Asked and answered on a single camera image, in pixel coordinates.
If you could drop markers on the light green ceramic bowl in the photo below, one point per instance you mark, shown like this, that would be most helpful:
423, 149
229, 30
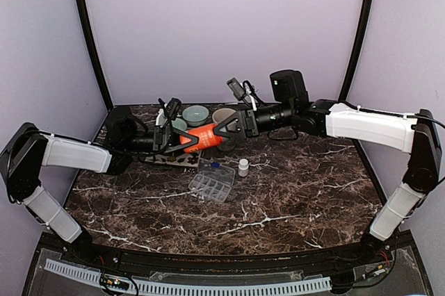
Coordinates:
180, 124

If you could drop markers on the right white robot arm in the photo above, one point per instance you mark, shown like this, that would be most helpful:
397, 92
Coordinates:
411, 133

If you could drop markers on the white slotted cable duct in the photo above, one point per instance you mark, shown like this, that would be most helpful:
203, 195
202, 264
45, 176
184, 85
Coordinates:
134, 286

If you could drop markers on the clear plastic pill organizer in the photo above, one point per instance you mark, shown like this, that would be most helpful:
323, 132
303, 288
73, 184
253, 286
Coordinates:
213, 181

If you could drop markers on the small white pill bottle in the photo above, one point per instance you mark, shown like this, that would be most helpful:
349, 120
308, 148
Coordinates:
243, 167

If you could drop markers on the blue striped ceramic bowl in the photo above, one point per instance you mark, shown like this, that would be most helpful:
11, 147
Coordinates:
195, 115

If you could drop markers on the black frame post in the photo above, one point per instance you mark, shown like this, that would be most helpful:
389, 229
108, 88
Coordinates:
93, 53
356, 50

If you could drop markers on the right black frame post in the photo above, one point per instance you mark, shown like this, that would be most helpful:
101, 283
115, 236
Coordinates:
356, 50

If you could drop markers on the orange pill bottle grey cap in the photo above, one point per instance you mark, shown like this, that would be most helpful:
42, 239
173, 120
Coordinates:
206, 138

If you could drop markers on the black front rail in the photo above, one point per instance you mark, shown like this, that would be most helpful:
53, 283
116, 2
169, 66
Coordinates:
336, 260

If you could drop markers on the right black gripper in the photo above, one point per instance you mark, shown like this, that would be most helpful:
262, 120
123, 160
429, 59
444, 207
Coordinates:
247, 127

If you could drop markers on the cream ceramic mug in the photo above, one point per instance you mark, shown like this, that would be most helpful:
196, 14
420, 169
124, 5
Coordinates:
217, 117

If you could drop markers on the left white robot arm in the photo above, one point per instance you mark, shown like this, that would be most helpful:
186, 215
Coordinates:
127, 137

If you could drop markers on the floral rectangular ceramic plate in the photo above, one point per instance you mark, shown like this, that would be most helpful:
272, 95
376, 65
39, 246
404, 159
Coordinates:
175, 159

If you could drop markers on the left black frame post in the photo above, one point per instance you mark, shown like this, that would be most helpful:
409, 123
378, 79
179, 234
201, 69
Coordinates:
93, 53

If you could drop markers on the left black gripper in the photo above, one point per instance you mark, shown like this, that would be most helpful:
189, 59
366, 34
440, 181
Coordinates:
165, 141

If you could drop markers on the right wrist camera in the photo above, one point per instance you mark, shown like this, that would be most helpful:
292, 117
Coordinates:
244, 92

